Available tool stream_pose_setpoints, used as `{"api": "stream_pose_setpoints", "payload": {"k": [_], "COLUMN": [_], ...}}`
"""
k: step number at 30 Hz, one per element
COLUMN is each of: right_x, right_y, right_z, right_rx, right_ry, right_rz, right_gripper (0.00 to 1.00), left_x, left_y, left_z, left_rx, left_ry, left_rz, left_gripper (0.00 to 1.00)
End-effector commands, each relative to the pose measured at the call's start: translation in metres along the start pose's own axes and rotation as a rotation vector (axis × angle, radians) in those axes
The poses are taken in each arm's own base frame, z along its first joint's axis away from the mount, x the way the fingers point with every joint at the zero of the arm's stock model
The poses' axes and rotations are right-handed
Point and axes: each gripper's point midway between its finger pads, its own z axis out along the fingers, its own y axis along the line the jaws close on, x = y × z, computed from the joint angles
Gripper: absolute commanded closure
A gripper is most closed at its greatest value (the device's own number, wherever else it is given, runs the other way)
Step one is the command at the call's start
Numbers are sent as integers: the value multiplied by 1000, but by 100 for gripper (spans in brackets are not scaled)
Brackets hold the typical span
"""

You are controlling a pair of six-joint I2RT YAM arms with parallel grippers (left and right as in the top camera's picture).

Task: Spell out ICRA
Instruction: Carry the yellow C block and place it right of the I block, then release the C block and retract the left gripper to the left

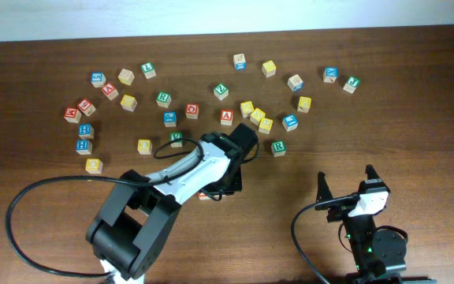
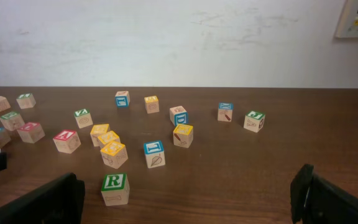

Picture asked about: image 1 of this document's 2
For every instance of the blue H block lower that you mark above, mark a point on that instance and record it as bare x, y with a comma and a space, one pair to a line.
84, 147

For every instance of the green L block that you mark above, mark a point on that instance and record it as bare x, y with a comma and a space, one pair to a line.
148, 70

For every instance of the yellow block cluster lower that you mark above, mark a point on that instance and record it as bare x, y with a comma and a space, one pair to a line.
265, 125

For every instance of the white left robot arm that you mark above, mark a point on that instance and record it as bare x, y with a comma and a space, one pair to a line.
132, 226

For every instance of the yellow D block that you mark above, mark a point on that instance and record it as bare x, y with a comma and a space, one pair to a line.
94, 166

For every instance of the blue h block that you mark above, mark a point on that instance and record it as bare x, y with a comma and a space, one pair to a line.
84, 147
86, 131

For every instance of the red A block centre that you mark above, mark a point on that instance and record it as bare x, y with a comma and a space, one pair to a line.
226, 117

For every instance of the yellow block cluster middle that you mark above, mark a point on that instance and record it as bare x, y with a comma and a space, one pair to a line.
256, 116

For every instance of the wooden block orange letter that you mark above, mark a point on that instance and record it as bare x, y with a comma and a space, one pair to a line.
295, 83

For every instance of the red O block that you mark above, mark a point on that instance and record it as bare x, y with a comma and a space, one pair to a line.
192, 111

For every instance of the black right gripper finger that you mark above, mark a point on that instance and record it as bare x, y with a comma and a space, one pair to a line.
371, 173
323, 192

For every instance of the green r block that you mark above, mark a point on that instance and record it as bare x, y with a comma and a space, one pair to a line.
278, 148
163, 99

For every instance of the red 9 block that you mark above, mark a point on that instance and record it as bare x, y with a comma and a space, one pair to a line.
86, 107

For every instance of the blue E block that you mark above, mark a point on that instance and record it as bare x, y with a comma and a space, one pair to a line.
290, 122

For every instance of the yellow block top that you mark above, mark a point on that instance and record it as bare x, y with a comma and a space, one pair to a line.
269, 68

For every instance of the green R block right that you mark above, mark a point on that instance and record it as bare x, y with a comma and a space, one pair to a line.
278, 148

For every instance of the yellow O block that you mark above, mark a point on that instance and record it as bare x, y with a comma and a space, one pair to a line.
144, 147

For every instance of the red I letter block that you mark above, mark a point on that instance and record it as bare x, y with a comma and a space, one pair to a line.
203, 196

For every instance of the blue 5 block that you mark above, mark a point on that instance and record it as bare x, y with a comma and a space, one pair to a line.
98, 79

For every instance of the blue X block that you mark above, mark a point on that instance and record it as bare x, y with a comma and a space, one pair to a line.
330, 74

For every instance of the wooden block blue side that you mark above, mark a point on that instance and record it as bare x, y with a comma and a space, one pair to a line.
239, 61

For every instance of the blue H block upper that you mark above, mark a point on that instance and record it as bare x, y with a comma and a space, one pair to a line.
86, 131

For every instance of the red A block left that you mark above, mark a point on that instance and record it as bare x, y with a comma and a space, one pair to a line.
110, 91

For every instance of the plain wooden block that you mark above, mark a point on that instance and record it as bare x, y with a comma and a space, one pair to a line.
126, 77

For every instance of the yellow block cluster left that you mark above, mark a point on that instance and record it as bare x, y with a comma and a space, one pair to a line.
246, 108

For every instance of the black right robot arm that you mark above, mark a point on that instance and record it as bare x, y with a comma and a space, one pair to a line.
378, 251

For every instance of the blue block centre left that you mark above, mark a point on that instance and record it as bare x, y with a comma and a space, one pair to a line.
170, 119

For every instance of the green R block left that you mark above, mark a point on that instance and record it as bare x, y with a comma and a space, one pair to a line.
163, 99

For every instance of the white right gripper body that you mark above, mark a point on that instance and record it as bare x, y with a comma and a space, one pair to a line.
341, 212

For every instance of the yellow block cluster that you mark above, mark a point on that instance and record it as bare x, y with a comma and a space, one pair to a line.
265, 125
246, 108
256, 116

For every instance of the yellow block right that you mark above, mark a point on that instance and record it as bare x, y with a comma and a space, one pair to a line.
304, 104

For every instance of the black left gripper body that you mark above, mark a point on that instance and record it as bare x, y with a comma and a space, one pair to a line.
230, 186

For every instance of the yellow block upper left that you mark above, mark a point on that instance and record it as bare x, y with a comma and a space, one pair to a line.
128, 103

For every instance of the red M block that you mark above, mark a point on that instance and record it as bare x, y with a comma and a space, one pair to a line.
72, 115

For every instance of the green J block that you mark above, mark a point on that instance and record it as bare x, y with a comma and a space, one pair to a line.
351, 84

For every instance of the green Z block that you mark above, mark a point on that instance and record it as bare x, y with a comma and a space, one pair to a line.
221, 91

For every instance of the red a block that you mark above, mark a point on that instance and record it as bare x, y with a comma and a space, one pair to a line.
226, 117
110, 91

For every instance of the green V block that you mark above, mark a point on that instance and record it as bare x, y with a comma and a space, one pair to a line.
176, 140

